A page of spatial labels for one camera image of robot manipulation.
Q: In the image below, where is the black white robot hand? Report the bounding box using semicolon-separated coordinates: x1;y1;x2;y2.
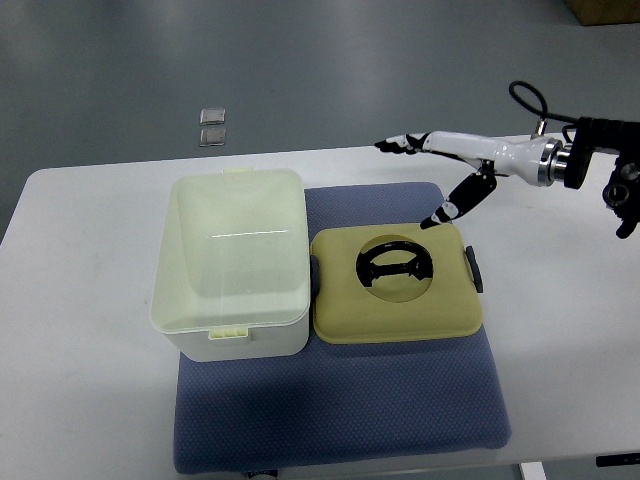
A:
375;131;558;230

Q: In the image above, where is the yellow storage box lid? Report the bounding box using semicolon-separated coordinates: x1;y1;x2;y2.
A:
311;223;483;344

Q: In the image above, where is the brown cardboard box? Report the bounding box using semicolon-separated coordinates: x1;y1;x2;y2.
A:
565;0;639;26

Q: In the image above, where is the white storage box base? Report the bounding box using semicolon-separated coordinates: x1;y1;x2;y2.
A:
150;169;311;362

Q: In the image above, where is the blue grey cushion mat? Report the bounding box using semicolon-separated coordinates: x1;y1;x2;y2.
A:
172;181;514;475

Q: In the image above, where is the lower floor socket plate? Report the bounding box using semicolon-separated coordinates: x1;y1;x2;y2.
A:
199;127;227;147

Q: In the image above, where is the floor socket plate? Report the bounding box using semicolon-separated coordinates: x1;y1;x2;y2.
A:
199;107;226;125
199;127;227;147

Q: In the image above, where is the upper floor socket plate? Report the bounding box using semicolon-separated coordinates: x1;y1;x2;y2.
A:
199;107;226;125

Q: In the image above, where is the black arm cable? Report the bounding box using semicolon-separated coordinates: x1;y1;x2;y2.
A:
508;80;584;139

